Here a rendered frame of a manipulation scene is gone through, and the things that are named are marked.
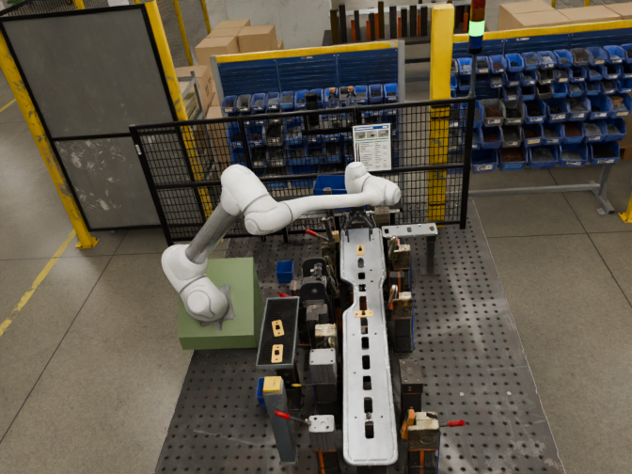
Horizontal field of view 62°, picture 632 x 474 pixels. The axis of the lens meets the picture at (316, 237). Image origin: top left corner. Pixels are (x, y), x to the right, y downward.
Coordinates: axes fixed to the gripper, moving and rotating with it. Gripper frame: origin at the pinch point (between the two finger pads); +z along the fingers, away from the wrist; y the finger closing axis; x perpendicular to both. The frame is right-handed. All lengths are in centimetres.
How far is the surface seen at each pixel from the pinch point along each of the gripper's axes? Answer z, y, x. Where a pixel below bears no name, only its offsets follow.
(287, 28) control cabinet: 55, -96, 639
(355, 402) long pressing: 9, -5, -93
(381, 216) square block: 4.3, 12.7, 23.5
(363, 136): -29, 5, 54
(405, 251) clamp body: 4.4, 22.7, -8.3
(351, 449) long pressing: 9, -6, -112
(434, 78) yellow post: -58, 44, 58
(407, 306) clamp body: 7.9, 20.1, -43.3
